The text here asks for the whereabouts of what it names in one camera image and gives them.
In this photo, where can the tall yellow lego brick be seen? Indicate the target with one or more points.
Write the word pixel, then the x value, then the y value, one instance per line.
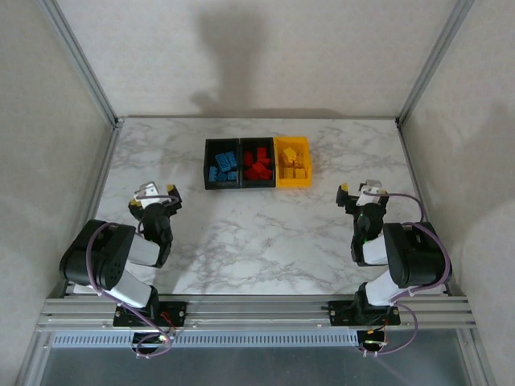
pixel 288 154

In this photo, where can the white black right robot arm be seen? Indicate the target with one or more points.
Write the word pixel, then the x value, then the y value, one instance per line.
pixel 414 253

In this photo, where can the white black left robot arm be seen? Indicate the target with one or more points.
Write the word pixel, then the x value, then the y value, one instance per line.
pixel 96 257

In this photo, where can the yellow plastic bin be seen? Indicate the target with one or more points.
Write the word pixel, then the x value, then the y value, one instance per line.
pixel 307 161

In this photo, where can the black plastic bin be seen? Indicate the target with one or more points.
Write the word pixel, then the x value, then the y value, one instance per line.
pixel 273 144
pixel 211 150

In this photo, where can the aluminium side rail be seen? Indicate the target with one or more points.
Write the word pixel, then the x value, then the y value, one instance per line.
pixel 94 201
pixel 413 161

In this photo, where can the wide aluminium base rail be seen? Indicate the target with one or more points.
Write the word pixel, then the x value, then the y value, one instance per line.
pixel 257 311

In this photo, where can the aluminium frame post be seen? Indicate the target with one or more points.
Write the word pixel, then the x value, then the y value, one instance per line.
pixel 81 60
pixel 435 60

